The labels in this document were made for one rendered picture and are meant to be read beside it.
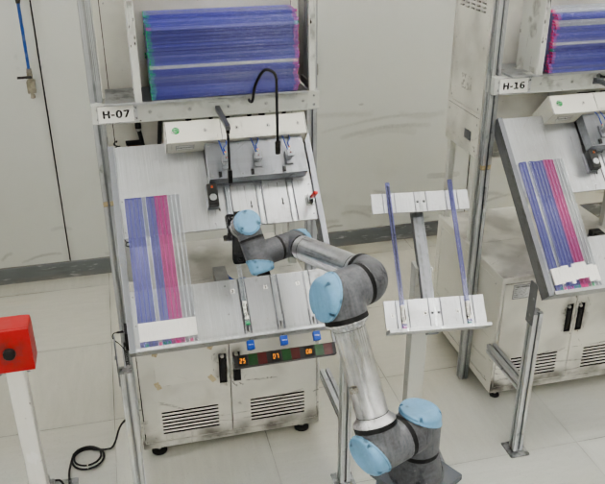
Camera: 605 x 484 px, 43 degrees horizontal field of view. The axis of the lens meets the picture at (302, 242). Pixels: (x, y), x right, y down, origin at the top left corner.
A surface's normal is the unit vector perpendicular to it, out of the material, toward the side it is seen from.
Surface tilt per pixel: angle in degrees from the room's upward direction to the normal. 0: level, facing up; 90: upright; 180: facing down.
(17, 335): 90
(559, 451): 0
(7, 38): 90
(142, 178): 46
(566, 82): 90
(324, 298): 83
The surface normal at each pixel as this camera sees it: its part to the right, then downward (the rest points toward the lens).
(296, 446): 0.00, -0.90
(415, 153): 0.24, 0.43
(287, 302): 0.17, -0.32
